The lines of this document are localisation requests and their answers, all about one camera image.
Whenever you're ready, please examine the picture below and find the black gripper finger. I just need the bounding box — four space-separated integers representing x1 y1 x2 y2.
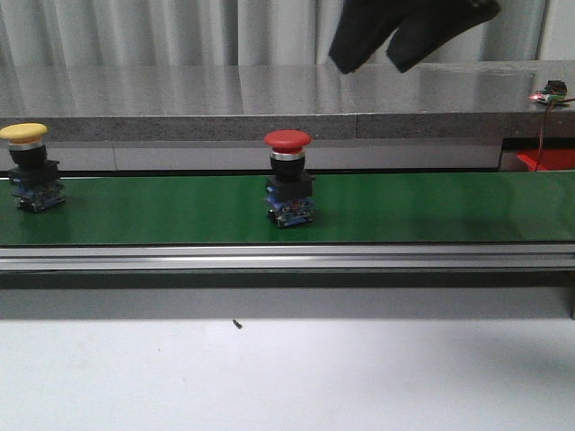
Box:
386 0 501 73
329 0 429 75

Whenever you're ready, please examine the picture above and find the grey stone counter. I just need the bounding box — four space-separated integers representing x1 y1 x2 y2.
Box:
1 61 574 141

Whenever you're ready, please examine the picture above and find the small green circuit board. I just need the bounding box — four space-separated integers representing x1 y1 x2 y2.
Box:
529 91 574 106

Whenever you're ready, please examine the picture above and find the small black sensor box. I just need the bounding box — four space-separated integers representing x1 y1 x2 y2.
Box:
544 80 568 96

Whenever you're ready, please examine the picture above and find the red plastic tray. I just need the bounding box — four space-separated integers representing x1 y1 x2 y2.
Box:
516 149 574 172

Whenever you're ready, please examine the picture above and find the green conveyor belt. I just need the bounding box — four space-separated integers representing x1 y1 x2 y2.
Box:
1 172 574 246

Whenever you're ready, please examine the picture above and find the grey pleated curtain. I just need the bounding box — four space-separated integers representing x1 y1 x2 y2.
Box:
0 0 552 68

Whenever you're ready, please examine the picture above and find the red black wire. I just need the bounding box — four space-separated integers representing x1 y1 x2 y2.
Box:
533 99 575 172

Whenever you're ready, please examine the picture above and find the aluminium conveyor frame rail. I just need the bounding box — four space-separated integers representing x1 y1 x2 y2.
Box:
1 242 574 271

